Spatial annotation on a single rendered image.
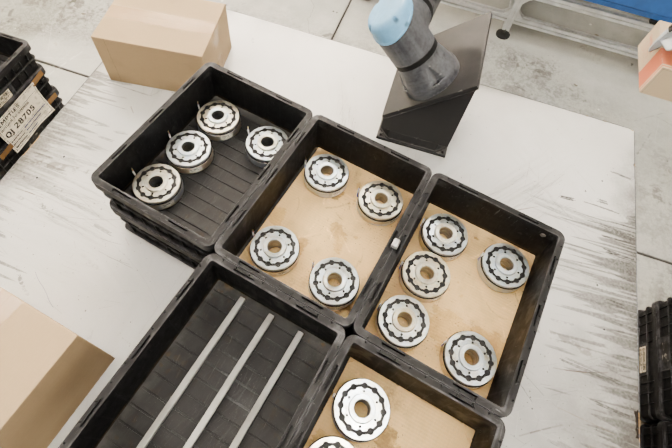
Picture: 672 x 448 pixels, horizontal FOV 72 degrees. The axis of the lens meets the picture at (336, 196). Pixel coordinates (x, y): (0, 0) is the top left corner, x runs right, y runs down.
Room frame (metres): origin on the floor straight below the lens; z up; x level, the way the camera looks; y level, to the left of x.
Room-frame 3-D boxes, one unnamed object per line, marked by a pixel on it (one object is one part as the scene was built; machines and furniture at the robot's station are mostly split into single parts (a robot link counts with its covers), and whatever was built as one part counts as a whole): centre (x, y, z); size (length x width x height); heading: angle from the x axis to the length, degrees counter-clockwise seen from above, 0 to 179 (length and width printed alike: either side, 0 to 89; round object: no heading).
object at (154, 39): (0.99, 0.56, 0.78); 0.30 x 0.22 x 0.16; 89
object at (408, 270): (0.38, -0.21, 0.86); 0.10 x 0.10 x 0.01
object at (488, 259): (0.43, -0.38, 0.86); 0.10 x 0.10 x 0.01
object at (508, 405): (0.35, -0.27, 0.92); 0.40 x 0.30 x 0.02; 159
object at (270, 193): (0.46, 0.01, 0.87); 0.40 x 0.30 x 0.11; 159
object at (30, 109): (0.90, 1.12, 0.41); 0.31 x 0.02 x 0.16; 170
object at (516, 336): (0.35, -0.27, 0.87); 0.40 x 0.30 x 0.11; 159
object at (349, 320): (0.46, 0.01, 0.92); 0.40 x 0.30 x 0.02; 159
